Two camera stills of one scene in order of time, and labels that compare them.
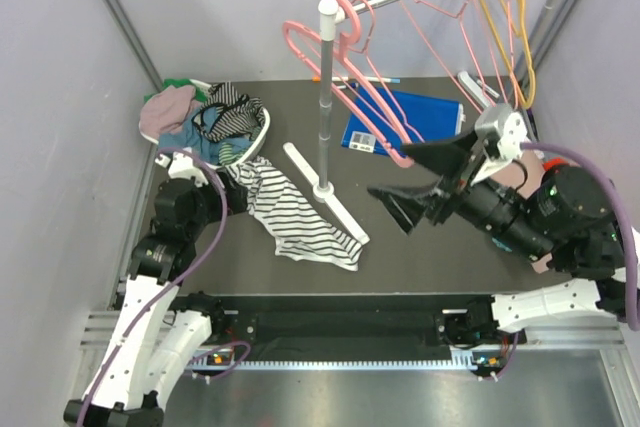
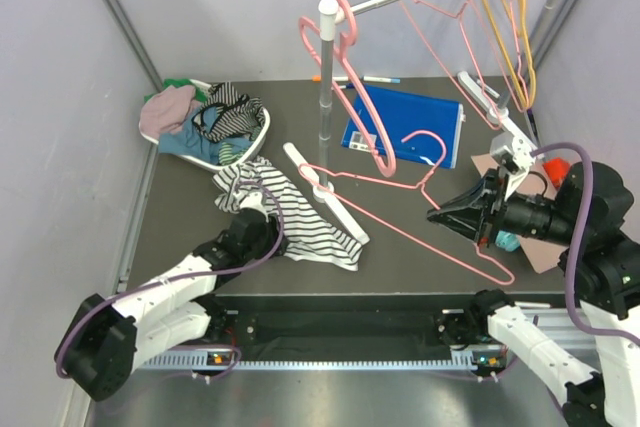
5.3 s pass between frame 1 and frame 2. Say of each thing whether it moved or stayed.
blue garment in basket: stayed
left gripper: moved
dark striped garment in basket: stayed
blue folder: stayed
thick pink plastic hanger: moved
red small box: stayed
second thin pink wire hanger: stayed
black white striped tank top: stayed
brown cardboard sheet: stayed
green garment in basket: stayed
